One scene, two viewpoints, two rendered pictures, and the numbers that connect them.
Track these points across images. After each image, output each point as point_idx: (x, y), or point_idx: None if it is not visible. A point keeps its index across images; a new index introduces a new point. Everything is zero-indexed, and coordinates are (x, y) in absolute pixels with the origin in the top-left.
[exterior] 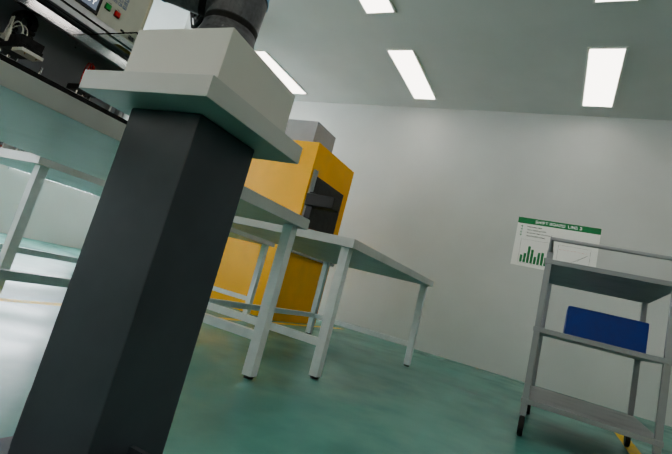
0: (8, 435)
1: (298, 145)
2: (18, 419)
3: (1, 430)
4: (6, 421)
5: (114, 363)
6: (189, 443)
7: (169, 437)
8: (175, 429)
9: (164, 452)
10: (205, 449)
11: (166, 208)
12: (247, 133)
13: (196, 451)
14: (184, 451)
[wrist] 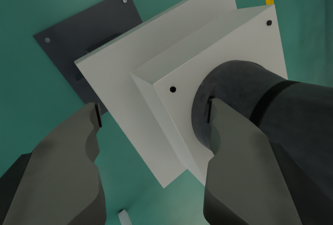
0: (55, 78)
1: None
2: (32, 75)
3: (49, 81)
4: (36, 80)
5: None
6: None
7: None
8: None
9: (66, 8)
10: None
11: None
12: None
13: None
14: None
